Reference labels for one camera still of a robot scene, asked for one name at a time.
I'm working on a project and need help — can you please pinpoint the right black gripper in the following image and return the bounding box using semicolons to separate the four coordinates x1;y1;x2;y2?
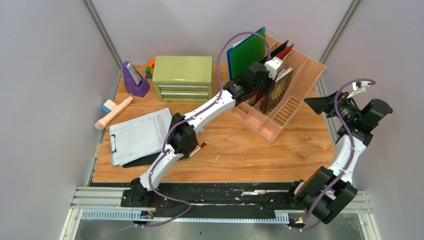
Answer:
303;89;360;123

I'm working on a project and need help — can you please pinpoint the black Moon and Sixpence book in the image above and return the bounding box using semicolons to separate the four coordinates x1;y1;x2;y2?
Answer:
262;67;294;115

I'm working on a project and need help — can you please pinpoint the red folder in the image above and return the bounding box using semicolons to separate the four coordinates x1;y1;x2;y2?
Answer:
246;40;294;106

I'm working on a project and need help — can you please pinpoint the peach file organizer rack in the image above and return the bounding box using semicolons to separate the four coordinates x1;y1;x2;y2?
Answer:
228;46;326;144

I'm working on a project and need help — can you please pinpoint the green drawer cabinet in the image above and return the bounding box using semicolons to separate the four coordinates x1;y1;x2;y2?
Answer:
152;55;213;102

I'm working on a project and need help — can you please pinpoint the clipboard with white papers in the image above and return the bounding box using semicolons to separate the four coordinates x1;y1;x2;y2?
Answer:
109;107;172;166

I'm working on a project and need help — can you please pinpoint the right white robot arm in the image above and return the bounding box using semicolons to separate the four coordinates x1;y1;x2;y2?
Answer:
285;92;393;224

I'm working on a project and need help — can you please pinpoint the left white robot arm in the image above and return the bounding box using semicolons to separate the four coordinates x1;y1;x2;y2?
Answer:
130;57;283;207

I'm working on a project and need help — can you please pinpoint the green folder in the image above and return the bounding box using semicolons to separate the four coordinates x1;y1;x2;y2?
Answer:
229;27;267;81

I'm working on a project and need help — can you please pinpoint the blue folder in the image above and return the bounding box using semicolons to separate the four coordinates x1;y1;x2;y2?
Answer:
226;27;265;81

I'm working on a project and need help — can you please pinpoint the red white pen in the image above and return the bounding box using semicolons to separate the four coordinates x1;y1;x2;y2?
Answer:
189;141;208;158

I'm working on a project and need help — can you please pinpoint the orange tape dispenser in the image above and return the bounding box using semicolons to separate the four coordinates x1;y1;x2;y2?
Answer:
145;59;156;79

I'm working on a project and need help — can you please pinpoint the purple phone stand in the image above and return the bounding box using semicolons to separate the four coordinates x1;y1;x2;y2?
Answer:
122;61;150;98

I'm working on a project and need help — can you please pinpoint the grey phone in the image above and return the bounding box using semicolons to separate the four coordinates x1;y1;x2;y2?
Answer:
126;62;142;86

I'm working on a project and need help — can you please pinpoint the black notebook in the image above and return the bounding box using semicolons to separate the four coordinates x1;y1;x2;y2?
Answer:
123;152;161;168

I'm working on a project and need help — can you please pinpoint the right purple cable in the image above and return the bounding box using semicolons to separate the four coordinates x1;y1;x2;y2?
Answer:
291;78;377;232

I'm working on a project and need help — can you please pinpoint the purple cable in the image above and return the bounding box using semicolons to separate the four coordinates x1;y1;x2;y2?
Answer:
134;31;273;229
291;78;377;232

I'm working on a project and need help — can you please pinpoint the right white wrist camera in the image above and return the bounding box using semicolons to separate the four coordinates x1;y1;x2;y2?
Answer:
347;80;369;99

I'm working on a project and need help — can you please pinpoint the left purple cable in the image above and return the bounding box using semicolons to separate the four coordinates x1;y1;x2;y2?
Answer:
134;31;273;229

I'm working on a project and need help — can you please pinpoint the aluminium frame rail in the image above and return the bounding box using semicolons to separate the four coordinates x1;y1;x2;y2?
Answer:
59;186;379;240

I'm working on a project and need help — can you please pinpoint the black mounting base plate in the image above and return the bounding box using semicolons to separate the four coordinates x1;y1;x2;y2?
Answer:
120;182;306;220

